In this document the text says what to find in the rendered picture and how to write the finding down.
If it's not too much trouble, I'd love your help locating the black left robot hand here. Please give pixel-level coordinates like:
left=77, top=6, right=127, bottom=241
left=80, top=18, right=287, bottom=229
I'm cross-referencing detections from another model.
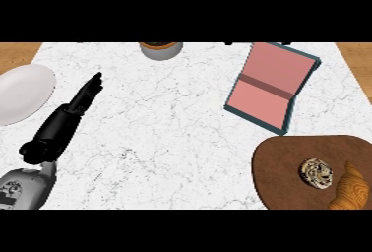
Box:
left=18, top=71, right=105, bottom=165

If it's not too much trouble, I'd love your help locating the pink box with teal rim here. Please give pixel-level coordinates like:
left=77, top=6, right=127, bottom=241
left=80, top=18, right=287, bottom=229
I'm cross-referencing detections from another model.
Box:
left=223, top=41, right=324, bottom=136

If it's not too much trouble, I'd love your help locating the brown wooden cutting board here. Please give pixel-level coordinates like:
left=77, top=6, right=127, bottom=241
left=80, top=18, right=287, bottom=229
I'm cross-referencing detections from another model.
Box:
left=250, top=134, right=372, bottom=211

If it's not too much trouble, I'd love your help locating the beige swirled cupcake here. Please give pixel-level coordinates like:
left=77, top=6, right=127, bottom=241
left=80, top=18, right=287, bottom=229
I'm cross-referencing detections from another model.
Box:
left=300, top=157, right=335, bottom=190

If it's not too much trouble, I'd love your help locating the white oval plate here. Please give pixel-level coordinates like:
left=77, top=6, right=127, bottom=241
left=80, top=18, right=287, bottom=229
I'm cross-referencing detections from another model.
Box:
left=0, top=63, right=58, bottom=127

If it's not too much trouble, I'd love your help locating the grey pot with brown rim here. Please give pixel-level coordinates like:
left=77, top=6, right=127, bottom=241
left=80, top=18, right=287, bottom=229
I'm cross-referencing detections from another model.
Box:
left=139, top=41, right=185, bottom=62

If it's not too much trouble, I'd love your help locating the orange wooden croissant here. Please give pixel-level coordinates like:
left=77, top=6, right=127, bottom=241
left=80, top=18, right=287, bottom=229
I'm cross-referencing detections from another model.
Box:
left=327, top=160, right=371, bottom=211

